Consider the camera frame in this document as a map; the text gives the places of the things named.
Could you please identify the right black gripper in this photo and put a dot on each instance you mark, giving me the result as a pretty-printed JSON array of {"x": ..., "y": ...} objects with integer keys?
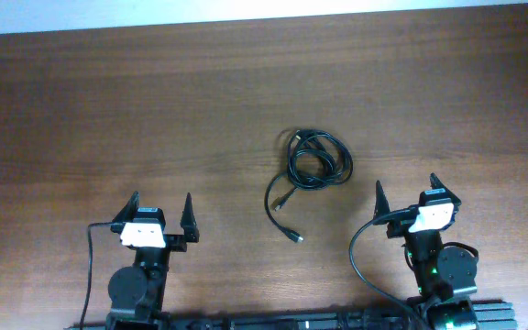
[{"x": 400, "y": 225}]

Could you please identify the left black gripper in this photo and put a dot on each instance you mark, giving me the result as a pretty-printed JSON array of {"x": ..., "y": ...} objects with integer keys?
[{"x": 178, "y": 242}]

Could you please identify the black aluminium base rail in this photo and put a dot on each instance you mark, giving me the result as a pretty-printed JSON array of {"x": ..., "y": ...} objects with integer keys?
[{"x": 319, "y": 321}]

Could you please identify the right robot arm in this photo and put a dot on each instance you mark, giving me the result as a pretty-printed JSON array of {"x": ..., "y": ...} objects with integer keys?
[{"x": 444, "y": 272}]

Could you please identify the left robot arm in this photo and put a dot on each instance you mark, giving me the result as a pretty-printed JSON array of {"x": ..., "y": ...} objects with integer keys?
[{"x": 137, "y": 291}]

